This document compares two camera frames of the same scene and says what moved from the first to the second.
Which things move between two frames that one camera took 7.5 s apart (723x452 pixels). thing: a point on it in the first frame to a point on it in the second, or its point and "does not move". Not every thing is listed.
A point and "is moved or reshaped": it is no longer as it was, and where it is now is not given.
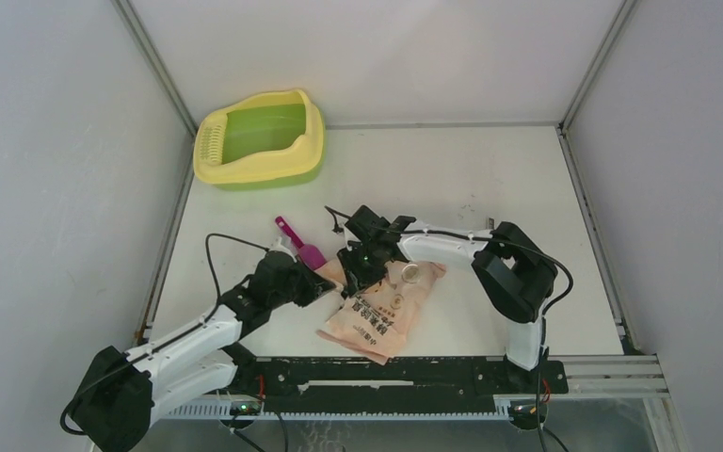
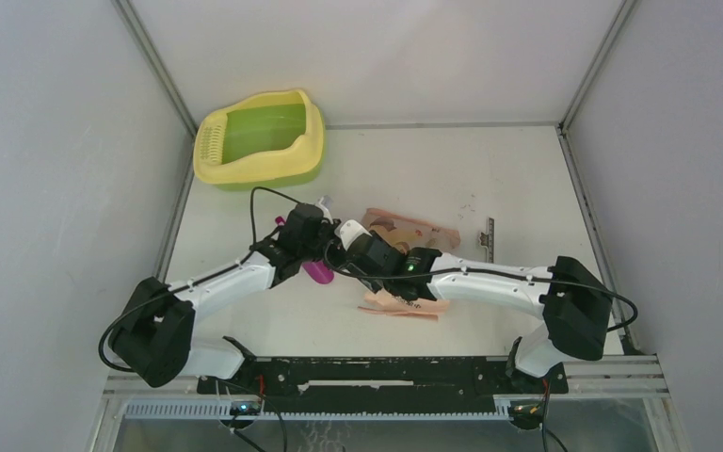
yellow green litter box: x=265 y=142 does not move
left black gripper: x=313 y=286 to x=328 y=228
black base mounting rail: x=411 y=380 does not move
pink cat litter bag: x=381 y=318 is moved or reshaped
